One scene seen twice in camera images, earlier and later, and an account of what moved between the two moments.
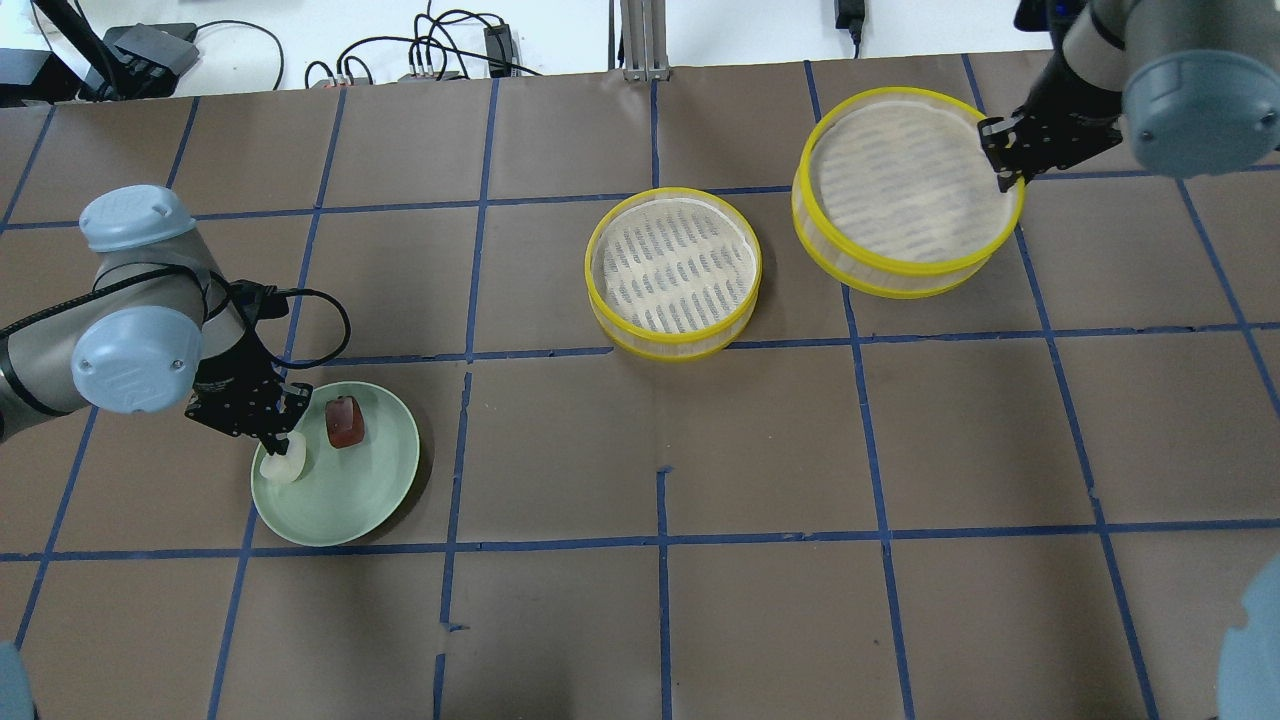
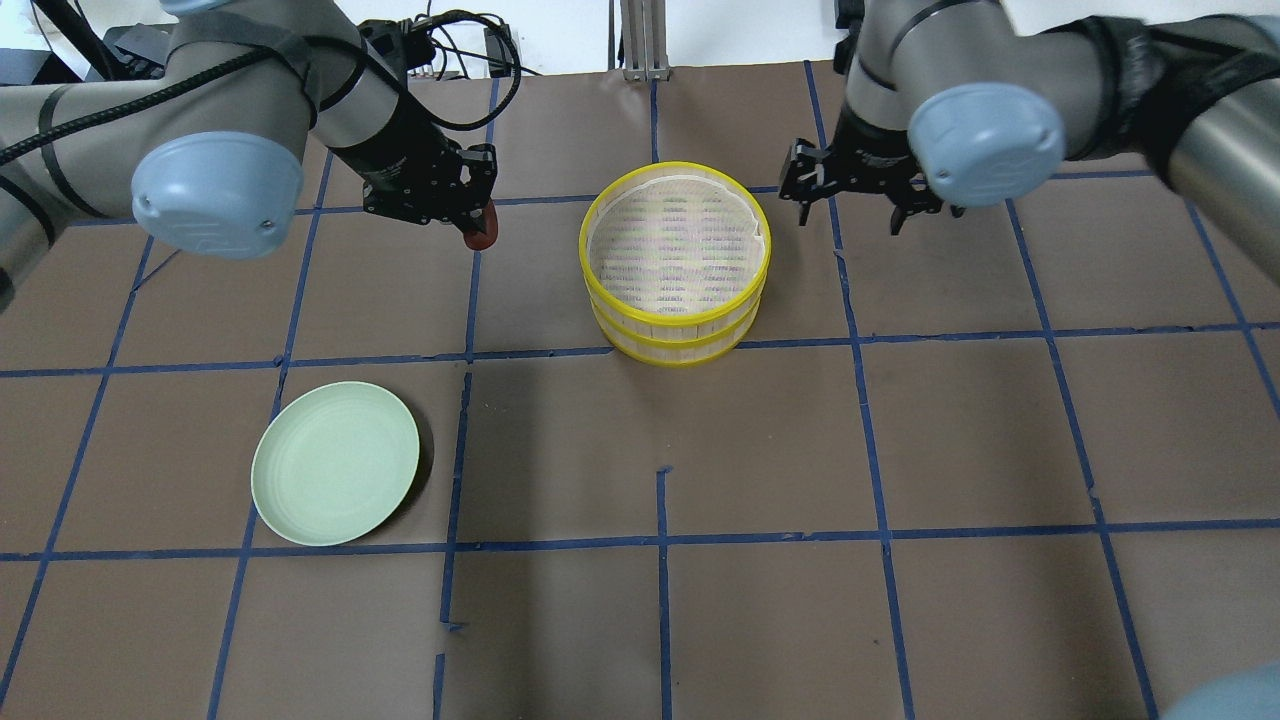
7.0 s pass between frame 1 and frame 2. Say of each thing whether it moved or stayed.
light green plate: stayed
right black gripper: moved
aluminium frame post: stayed
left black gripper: moved
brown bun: moved
